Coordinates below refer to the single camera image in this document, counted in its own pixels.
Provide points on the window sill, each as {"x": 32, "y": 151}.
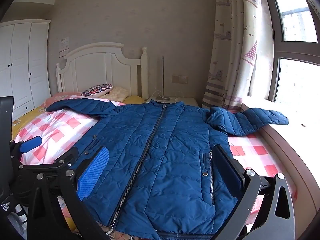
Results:
{"x": 300, "y": 135}

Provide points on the white nightstand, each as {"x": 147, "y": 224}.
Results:
{"x": 188, "y": 102}

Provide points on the wall switch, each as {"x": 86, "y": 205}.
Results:
{"x": 64, "y": 53}

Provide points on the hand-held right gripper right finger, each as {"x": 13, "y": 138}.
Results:
{"x": 228, "y": 170}

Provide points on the white pole lamp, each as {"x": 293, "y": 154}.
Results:
{"x": 162, "y": 80}

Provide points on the patterned round pillow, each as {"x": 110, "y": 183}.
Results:
{"x": 96, "y": 90}

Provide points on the sailboat print curtain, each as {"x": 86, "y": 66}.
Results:
{"x": 237, "y": 42}

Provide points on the blue quilted jacket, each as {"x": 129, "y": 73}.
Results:
{"x": 165, "y": 155}

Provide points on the white wardrobe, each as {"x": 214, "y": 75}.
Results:
{"x": 22, "y": 67}

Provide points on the white wall paper notice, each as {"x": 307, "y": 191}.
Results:
{"x": 64, "y": 42}

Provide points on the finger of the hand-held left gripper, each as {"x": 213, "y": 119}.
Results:
{"x": 31, "y": 143}
{"x": 60, "y": 161}

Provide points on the yellow pillow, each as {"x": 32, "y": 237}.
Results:
{"x": 135, "y": 100}

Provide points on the window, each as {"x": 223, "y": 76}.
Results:
{"x": 295, "y": 55}

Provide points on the pink checked blanket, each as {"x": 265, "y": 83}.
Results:
{"x": 60, "y": 127}

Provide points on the wall socket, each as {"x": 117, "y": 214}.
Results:
{"x": 180, "y": 78}

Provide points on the white bed headboard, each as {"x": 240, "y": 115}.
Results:
{"x": 100, "y": 67}

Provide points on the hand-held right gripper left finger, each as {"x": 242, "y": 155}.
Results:
{"x": 93, "y": 173}

